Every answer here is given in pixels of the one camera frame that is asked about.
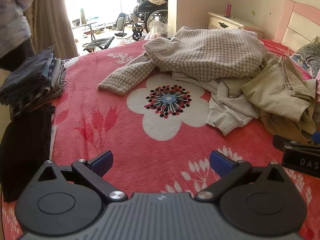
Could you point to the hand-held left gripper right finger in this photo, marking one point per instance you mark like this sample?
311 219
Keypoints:
221 163

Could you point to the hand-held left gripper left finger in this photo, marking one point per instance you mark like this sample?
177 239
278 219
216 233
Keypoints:
103 161

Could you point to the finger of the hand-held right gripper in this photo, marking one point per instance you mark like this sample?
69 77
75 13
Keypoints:
316 137
280 141

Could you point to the khaki pants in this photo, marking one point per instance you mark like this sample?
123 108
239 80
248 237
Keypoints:
275 92

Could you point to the stack of folded clothes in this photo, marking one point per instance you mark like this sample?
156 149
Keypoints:
27 80

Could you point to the red floral blanket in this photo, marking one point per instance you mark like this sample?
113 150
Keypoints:
100 110

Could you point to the light grey garment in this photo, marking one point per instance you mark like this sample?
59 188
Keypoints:
232 107

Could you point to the black folded garment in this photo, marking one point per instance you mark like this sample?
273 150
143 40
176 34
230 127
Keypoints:
22 150

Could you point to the grey patterned pillow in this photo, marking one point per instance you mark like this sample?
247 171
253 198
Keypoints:
312 52

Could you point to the checkered knit sweater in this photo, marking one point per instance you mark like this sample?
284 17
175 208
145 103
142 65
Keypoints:
205 52

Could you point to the pink headboard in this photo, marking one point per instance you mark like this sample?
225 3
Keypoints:
300 22

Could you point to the folding stool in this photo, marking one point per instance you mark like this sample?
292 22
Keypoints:
100 41

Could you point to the white nightstand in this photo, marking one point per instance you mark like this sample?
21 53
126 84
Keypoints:
225 21

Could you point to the small round table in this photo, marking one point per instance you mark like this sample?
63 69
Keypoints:
86 24

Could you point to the small grey chair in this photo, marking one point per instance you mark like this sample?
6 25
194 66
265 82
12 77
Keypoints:
121 22

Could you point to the small pink box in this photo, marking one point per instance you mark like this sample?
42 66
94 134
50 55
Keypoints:
228 10

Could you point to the clear plastic bag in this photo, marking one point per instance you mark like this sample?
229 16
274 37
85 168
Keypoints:
157 28

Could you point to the beige curtain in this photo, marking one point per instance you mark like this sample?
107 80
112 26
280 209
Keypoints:
50 17

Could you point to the black wheelchair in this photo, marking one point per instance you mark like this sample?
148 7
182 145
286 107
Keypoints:
147 7

